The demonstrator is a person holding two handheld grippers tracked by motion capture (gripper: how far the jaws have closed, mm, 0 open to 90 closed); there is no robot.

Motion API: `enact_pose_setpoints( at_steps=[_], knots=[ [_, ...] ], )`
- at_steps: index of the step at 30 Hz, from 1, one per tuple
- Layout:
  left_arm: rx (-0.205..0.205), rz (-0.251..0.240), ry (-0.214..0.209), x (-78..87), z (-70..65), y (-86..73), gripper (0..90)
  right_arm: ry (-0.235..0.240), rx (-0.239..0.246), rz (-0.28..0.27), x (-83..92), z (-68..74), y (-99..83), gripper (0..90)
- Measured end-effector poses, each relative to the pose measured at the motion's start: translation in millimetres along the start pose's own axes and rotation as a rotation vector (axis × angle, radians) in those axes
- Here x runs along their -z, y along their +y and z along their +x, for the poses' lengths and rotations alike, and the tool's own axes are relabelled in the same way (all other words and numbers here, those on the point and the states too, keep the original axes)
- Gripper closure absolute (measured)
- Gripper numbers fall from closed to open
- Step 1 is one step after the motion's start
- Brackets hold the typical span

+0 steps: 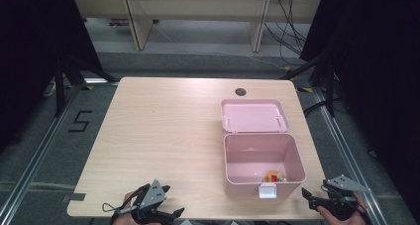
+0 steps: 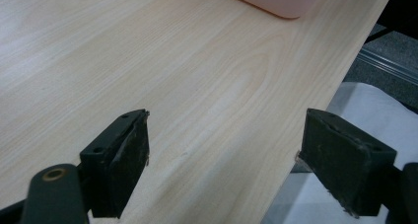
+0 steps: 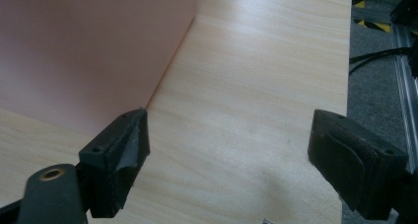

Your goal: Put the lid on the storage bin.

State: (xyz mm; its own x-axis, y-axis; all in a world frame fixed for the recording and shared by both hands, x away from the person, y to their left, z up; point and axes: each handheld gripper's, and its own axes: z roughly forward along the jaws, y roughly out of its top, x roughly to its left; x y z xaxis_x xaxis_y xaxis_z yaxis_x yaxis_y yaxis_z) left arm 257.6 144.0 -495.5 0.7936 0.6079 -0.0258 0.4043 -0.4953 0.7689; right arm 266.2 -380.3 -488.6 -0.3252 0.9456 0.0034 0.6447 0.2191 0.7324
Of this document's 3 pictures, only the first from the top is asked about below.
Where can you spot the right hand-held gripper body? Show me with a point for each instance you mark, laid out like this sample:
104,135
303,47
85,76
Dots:
343,198

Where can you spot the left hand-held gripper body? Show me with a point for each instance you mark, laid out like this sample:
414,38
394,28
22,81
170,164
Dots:
152,195

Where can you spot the small orange and red packet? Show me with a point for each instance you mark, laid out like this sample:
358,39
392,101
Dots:
274,176

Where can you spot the pink plastic box with lid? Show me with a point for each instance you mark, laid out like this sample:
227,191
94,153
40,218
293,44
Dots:
254,117

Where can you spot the person's right hand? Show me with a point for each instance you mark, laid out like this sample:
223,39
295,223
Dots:
355,219

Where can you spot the person's left hand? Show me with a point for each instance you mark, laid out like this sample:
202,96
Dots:
123,215

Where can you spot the grey tape patch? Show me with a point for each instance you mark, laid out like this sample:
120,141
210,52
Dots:
74,197

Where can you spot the black metal stand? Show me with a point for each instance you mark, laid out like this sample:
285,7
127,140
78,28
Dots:
330,86
60,86

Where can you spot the dark round table grommet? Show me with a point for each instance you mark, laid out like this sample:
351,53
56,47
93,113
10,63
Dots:
240,92

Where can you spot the black curtain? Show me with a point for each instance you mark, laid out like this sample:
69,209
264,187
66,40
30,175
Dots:
379,69
29,53

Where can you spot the beige wooden bench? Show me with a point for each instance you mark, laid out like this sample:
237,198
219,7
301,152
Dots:
198,7

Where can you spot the aluminium floor rail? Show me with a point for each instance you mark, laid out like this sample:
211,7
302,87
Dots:
36,159
343,152

